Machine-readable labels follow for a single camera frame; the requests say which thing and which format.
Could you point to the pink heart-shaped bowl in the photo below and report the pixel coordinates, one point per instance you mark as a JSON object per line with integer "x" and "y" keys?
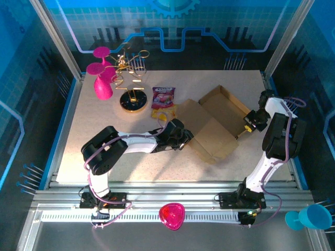
{"x": 172, "y": 216}

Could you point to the aluminium frame beam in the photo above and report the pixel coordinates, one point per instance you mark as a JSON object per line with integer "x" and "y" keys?
{"x": 167, "y": 194}

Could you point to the blue edged aluminium side rail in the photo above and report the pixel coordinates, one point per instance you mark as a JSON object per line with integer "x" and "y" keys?
{"x": 74, "y": 102}
{"x": 272, "y": 86}

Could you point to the blue plastic goblet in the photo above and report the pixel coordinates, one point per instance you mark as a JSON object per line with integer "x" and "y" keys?
{"x": 315, "y": 217}

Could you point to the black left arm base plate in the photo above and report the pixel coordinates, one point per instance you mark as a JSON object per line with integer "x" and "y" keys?
{"x": 117, "y": 201}

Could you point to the magenta plastic goblet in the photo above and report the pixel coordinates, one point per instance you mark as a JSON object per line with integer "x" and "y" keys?
{"x": 101, "y": 51}
{"x": 103, "y": 89}

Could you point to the aluminium frame post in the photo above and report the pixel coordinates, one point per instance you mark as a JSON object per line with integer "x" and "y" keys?
{"x": 58, "y": 39}
{"x": 285, "y": 39}

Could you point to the brown cardboard box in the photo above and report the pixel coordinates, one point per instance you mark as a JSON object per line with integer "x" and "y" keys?
{"x": 212, "y": 130}

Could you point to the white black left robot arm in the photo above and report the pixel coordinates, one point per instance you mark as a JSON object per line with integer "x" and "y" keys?
{"x": 104, "y": 151}

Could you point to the purple snack bag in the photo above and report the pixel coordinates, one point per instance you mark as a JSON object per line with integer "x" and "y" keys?
{"x": 162, "y": 98}

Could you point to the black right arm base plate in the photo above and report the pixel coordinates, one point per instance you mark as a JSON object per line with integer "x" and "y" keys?
{"x": 227, "y": 200}

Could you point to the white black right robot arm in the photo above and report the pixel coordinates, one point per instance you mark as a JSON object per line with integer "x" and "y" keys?
{"x": 282, "y": 138}

